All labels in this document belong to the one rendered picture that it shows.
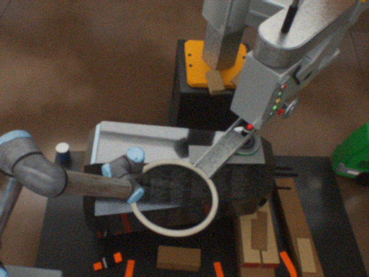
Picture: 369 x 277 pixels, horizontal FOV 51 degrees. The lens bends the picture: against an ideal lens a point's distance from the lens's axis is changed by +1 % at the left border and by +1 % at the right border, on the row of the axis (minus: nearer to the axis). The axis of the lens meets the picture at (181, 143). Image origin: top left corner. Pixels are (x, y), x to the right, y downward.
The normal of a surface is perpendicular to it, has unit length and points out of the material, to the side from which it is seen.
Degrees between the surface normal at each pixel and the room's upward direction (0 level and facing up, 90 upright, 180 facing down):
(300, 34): 0
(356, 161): 90
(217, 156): 16
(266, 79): 90
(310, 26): 0
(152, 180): 45
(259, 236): 0
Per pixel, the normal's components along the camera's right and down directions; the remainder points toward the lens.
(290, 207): 0.10, -0.59
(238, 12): 0.19, 0.80
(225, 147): -0.09, -0.43
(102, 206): 0.11, 0.14
